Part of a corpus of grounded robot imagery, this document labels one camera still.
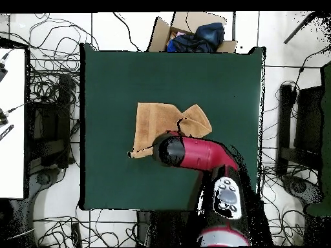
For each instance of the brown cardboard box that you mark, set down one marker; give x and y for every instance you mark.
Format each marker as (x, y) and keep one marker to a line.
(160, 36)

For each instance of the blue denim garment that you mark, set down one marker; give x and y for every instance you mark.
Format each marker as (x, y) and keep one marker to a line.
(210, 32)

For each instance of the pink garment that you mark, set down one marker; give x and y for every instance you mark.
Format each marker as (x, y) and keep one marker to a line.
(178, 34)

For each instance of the black stand frame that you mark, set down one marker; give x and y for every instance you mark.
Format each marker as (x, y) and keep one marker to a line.
(284, 116)
(64, 116)

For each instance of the black power strip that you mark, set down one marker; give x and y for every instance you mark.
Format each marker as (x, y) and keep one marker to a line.
(75, 235)

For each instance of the grey stand base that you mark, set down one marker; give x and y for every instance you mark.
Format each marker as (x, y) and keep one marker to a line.
(297, 186)
(44, 178)

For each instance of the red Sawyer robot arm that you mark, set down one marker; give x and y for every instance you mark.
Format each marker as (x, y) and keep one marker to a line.
(201, 155)

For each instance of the white table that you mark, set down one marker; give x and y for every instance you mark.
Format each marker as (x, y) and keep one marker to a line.
(13, 155)

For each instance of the dark green table cloth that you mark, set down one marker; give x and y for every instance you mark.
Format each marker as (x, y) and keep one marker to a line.
(116, 77)

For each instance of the green covered side table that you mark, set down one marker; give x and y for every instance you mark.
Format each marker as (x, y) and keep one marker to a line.
(326, 129)

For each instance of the black metal bar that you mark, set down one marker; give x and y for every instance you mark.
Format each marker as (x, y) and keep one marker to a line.
(297, 29)

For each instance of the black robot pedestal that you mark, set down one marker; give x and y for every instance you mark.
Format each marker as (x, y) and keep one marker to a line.
(143, 227)

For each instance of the black perforated strip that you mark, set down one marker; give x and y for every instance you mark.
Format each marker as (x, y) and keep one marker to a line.
(6, 132)

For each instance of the dark navy garment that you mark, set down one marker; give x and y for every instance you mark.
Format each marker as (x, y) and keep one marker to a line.
(191, 44)

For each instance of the tan terry towel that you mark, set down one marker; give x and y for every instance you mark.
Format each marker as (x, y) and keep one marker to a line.
(152, 121)

